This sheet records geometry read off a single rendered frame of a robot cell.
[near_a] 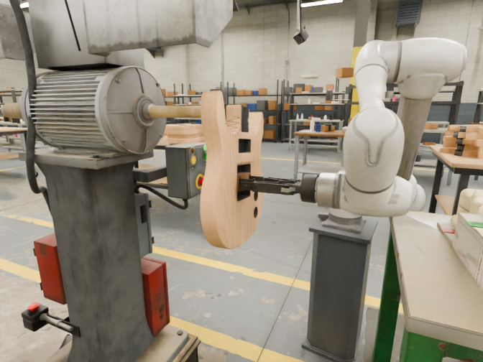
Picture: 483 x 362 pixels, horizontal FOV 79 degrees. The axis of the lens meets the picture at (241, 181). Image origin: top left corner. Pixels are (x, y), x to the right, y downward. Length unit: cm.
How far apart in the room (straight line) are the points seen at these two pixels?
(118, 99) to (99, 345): 87
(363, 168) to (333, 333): 122
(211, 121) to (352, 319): 125
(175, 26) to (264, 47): 1197
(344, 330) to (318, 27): 1127
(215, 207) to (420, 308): 44
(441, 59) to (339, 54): 1081
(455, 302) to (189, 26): 71
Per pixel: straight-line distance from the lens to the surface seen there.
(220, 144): 70
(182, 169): 111
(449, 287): 71
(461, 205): 98
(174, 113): 84
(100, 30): 81
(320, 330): 174
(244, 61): 1284
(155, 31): 71
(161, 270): 133
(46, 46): 110
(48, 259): 129
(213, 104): 69
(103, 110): 85
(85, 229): 107
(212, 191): 69
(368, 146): 58
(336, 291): 158
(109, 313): 121
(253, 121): 96
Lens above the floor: 126
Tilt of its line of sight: 14 degrees down
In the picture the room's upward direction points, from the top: straight up
